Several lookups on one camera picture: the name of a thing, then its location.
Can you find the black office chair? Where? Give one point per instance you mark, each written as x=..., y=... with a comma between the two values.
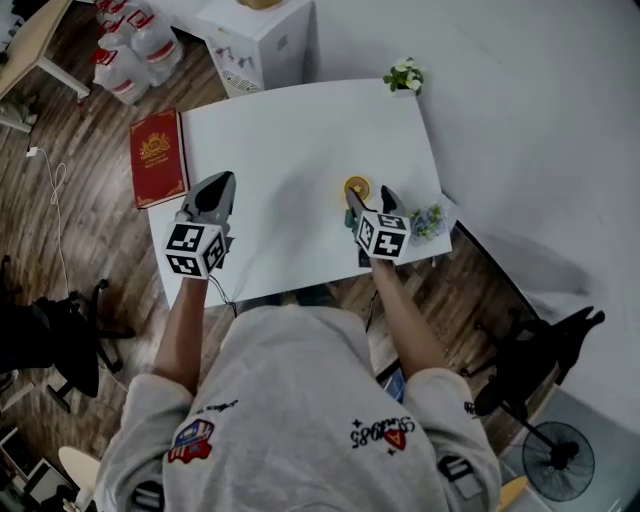
x=60, y=335

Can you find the white rectangular table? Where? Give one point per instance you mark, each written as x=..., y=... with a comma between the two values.
x=300, y=140

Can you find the red hardcover book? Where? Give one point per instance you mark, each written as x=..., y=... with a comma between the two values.
x=157, y=160

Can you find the white box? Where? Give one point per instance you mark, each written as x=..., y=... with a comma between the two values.
x=270, y=45

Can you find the person's grey printed sweatshirt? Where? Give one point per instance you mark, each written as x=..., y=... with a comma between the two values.
x=300, y=390

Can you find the light wooden table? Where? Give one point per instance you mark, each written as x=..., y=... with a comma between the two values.
x=30, y=40

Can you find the black standing fan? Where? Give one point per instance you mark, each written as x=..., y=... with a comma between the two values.
x=557, y=460

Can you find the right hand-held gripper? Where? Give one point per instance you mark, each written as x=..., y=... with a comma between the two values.
x=387, y=237

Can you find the round wooden board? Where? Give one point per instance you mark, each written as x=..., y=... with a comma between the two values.
x=512, y=492

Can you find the person's left forearm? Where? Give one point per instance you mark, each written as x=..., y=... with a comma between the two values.
x=182, y=330

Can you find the tan oval object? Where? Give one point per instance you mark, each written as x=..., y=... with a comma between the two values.
x=260, y=4

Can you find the yellow handheld fan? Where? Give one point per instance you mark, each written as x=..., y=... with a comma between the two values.
x=357, y=186

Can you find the person's right forearm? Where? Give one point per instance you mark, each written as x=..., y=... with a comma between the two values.
x=405, y=320

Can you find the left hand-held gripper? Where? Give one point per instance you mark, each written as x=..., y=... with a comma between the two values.
x=189, y=245

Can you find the small green potted plant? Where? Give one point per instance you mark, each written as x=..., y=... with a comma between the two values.
x=405, y=75

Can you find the white charger plug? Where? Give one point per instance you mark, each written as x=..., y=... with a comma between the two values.
x=33, y=152

